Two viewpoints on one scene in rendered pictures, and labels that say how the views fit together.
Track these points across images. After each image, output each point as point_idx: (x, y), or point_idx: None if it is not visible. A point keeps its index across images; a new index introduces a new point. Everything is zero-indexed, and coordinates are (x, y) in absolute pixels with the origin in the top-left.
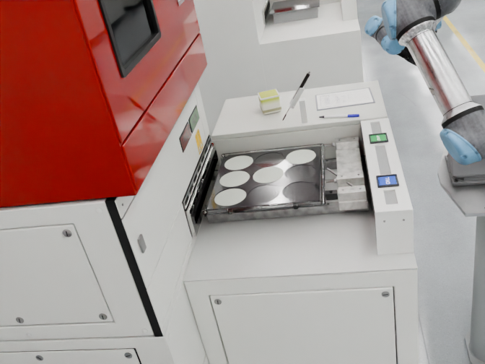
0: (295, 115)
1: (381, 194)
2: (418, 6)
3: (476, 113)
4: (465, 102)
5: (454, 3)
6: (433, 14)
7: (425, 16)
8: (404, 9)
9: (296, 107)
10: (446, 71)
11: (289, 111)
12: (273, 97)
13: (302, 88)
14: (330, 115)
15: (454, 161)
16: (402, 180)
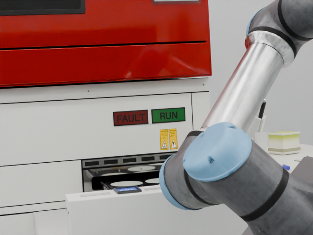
0: (275, 158)
1: (99, 192)
2: (264, 15)
3: (193, 138)
4: (207, 126)
5: (303, 15)
6: (279, 27)
7: (261, 25)
8: (256, 17)
9: (297, 156)
10: (226, 88)
11: (285, 156)
12: (276, 134)
13: (256, 117)
14: (277, 161)
15: (244, 232)
16: (132, 194)
